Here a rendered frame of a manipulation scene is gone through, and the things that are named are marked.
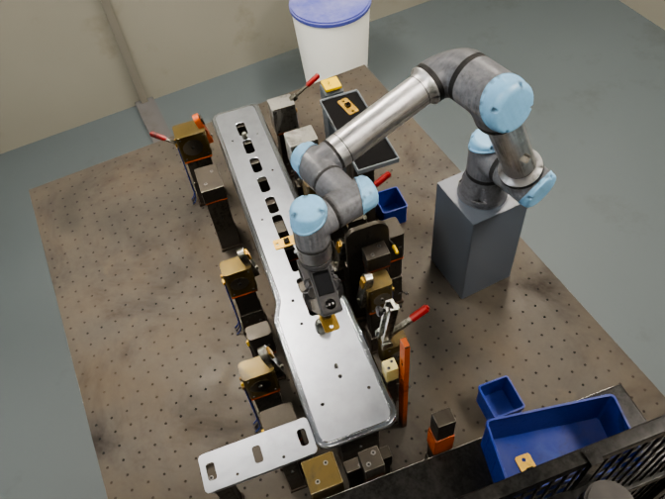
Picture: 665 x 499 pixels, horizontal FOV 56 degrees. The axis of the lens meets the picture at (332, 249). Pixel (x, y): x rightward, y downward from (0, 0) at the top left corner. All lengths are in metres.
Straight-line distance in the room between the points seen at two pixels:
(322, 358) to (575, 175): 2.26
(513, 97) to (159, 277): 1.49
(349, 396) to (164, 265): 1.02
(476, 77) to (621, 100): 2.85
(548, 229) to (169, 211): 1.88
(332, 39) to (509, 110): 2.42
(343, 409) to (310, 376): 0.13
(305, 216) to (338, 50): 2.62
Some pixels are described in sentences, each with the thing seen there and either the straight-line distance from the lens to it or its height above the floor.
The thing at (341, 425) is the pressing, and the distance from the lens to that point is 1.65.
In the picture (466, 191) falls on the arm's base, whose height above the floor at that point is 1.14.
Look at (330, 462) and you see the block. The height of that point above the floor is 1.06.
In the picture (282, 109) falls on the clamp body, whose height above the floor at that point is 1.05.
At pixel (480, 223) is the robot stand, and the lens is 1.89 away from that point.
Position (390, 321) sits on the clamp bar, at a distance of 1.58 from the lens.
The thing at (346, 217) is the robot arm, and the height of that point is 1.57.
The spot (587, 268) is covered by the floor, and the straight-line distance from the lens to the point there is 3.25.
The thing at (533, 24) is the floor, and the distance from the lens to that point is 4.72.
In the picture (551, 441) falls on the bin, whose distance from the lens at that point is 1.65.
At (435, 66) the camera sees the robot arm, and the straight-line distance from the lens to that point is 1.43.
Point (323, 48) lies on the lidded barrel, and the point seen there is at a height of 0.41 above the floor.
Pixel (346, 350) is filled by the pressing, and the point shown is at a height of 1.00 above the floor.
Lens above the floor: 2.53
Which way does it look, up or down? 52 degrees down
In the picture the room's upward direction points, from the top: 7 degrees counter-clockwise
